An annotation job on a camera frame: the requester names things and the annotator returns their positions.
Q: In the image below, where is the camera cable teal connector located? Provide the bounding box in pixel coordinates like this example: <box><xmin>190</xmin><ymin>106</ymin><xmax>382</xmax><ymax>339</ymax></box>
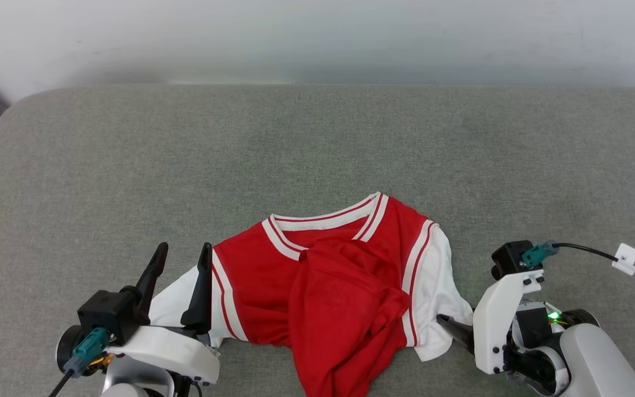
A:
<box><xmin>47</xmin><ymin>328</ymin><xmax>111</xmax><ymax>397</ymax></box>
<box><xmin>521</xmin><ymin>240</ymin><xmax>635</xmax><ymax>294</ymax></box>

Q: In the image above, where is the white cable tag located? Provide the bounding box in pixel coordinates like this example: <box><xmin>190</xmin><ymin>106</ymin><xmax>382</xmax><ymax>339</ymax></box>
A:
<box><xmin>612</xmin><ymin>244</ymin><xmax>635</xmax><ymax>276</ymax></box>

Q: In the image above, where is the red white sports jersey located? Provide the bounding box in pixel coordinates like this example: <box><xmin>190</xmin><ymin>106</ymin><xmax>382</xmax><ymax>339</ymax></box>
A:
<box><xmin>149</xmin><ymin>192</ymin><xmax>473</xmax><ymax>397</ymax></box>

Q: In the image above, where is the right camera cable teal connector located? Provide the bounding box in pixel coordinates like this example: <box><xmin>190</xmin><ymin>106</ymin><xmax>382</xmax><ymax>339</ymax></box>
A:
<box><xmin>521</xmin><ymin>240</ymin><xmax>635</xmax><ymax>294</ymax></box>

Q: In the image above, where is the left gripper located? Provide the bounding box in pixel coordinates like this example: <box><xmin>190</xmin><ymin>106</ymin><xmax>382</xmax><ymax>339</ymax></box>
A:
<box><xmin>56</xmin><ymin>242</ymin><xmax>214</xmax><ymax>379</ymax></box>

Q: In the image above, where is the left camera cable teal connector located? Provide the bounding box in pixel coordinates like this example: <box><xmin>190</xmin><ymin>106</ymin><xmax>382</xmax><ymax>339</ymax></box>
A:
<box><xmin>47</xmin><ymin>328</ymin><xmax>111</xmax><ymax>397</ymax></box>

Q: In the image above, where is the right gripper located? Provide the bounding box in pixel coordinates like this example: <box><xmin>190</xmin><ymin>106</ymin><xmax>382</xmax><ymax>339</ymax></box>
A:
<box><xmin>437</xmin><ymin>301</ymin><xmax>599</xmax><ymax>396</ymax></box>

